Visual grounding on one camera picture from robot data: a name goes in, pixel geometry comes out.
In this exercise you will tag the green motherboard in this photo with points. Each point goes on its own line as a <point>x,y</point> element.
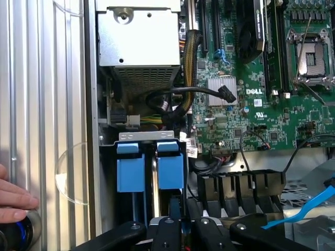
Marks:
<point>261,125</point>

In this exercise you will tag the grey power supply unit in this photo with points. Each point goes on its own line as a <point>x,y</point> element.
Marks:
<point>136,39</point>

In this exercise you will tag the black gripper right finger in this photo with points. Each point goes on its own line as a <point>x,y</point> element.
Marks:
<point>209,235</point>

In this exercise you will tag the metal drive cage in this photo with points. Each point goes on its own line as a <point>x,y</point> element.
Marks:
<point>301,232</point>

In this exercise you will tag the clear round plastic disc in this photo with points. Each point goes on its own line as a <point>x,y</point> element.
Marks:
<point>60,167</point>
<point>65,9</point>

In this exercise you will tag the silver finned heatsink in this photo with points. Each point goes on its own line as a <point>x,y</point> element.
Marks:
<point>214,89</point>

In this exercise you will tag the black plastic guide block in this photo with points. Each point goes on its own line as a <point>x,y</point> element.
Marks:
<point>235,188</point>

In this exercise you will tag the grey metal disk bay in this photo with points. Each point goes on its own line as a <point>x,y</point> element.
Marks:
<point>146,136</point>

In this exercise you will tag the small blue board connector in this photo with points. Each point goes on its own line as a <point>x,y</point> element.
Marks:
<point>220,55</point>

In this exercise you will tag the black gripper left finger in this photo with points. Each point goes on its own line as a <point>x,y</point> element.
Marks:
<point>165,235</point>

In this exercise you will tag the black graphics card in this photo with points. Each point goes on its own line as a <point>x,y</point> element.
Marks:
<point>251,34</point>

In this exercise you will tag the open grey PC case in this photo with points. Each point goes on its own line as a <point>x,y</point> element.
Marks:
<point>91,104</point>

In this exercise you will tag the CPU socket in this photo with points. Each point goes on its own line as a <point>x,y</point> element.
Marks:
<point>311,57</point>

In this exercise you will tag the person's bare hand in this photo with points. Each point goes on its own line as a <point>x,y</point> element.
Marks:
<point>13,198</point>

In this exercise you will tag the blue plastic disk carrier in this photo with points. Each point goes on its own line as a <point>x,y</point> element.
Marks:
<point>131,172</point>

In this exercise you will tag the black expansion slot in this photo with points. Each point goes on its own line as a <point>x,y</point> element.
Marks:
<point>204,26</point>
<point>217,26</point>

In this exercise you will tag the thin metal locking lever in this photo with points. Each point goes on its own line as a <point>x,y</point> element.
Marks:
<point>302,49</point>

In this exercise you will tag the black RAM slot bank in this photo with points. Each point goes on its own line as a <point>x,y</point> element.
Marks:
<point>274,65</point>

